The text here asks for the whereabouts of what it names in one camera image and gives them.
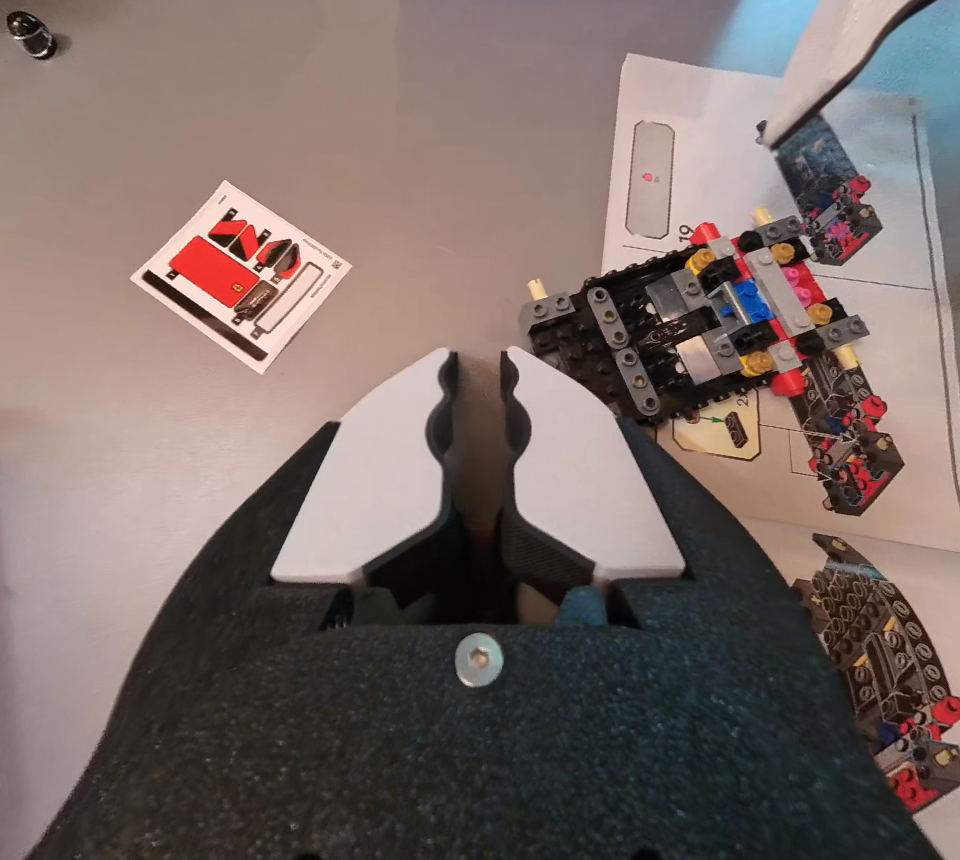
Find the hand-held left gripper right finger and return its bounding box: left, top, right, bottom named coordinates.
left=497, top=345, right=687, bottom=587

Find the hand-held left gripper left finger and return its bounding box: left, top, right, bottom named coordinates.
left=270, top=347, right=462, bottom=589

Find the lego car chassis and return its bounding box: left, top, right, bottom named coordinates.
left=525, top=206, right=871, bottom=425

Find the lego instruction booklet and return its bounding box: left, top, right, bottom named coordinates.
left=600, top=53, right=960, bottom=860

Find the lego sticker sheet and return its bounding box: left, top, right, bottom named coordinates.
left=129, top=179, right=352, bottom=375

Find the small black shiny cap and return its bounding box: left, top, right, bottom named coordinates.
left=6, top=11, right=59, bottom=61

